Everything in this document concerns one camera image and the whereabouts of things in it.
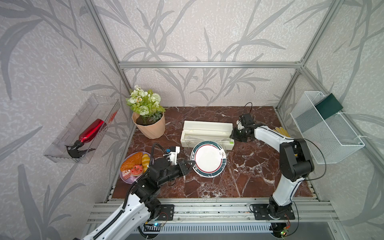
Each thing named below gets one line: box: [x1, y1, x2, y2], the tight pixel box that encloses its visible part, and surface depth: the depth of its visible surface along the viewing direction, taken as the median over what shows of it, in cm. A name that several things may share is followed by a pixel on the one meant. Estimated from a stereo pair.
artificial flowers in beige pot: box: [126, 85, 166, 140], surface depth 87 cm
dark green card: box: [314, 93, 344, 120], surface depth 74 cm
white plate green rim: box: [190, 140, 227, 178], surface depth 75 cm
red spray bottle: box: [64, 118, 105, 159], surface depth 63 cm
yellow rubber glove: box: [272, 126, 291, 138], surface depth 109 cm
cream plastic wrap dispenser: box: [180, 120, 235, 151], surface depth 98 cm
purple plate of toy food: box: [119, 151, 154, 184], surface depth 88 cm
